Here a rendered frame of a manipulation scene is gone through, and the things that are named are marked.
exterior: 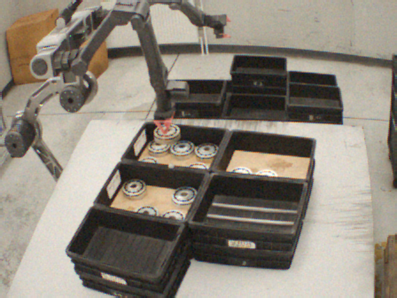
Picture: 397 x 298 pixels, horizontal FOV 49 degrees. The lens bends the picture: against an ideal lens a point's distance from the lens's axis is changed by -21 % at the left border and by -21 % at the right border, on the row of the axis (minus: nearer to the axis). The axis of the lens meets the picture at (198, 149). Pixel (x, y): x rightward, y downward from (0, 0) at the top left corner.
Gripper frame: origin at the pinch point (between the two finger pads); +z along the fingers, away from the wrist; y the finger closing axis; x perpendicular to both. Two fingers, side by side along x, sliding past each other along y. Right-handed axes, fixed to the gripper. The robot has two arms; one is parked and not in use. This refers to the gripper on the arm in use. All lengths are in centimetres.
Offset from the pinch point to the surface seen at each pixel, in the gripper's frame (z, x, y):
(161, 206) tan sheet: 22.5, -0.6, -20.8
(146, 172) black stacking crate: 15.9, 7.8, -8.4
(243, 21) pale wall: 65, -2, 298
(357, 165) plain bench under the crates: 32, -88, 25
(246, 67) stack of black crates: 54, -16, 166
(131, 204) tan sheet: 23.0, 12.2, -21.2
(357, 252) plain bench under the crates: 32, -86, -36
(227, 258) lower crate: 30, -30, -41
